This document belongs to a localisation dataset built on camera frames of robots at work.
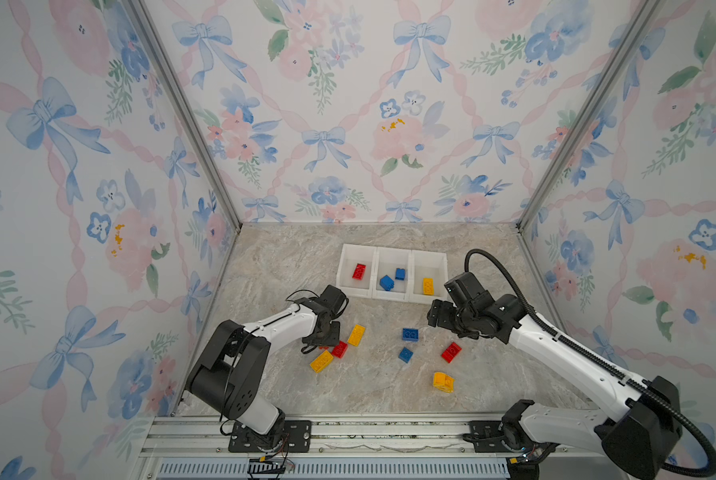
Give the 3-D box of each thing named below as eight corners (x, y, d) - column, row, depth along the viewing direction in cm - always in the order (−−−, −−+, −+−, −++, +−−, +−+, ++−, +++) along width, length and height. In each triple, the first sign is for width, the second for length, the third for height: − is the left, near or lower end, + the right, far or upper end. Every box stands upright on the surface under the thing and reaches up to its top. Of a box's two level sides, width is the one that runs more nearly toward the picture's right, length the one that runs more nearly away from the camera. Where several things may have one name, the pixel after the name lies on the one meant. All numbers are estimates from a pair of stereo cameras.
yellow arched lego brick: (430, 387, 84) (433, 382, 80) (433, 375, 86) (435, 370, 83) (450, 393, 83) (454, 389, 79) (452, 381, 85) (455, 376, 81)
